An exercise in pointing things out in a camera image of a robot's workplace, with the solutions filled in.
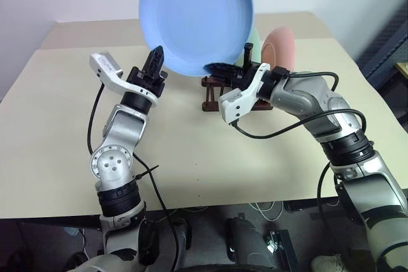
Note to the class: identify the pink plate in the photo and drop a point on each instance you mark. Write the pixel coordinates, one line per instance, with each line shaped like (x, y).
(280, 49)

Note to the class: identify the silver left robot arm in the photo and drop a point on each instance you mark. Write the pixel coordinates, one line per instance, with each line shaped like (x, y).
(111, 163)

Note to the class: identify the black zip tie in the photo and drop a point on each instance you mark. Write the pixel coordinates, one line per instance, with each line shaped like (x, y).
(148, 172)

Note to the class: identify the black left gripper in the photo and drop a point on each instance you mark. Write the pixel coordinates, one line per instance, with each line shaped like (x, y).
(148, 82)

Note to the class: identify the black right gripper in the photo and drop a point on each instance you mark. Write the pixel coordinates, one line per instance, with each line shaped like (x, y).
(243, 77)

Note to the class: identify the brown wooden dish rack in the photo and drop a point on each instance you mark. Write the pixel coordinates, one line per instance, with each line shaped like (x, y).
(208, 106)

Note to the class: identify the blue plate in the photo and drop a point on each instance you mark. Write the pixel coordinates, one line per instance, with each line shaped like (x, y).
(197, 20)

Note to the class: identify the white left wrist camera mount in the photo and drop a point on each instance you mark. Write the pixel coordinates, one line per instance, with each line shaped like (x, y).
(108, 74)

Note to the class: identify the black metal clamp bracket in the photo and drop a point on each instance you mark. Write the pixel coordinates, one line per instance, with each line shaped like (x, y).
(277, 241)

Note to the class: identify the dark grey rounded shape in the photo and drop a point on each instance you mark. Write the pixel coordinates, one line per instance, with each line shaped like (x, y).
(181, 233)
(245, 240)

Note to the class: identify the yellow object on shelf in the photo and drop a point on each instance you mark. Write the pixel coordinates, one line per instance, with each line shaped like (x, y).
(402, 69)

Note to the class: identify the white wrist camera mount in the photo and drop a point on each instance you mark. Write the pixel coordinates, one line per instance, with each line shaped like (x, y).
(237, 103)
(108, 74)

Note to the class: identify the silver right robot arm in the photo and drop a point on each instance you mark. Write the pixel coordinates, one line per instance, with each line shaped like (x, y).
(303, 100)

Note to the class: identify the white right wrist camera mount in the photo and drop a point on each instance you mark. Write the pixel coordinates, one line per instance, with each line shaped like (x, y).
(237, 103)

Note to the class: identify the white sneaker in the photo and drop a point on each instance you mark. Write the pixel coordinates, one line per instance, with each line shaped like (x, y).
(328, 264)

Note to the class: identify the green plate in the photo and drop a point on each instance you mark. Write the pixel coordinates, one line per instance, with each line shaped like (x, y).
(256, 46)

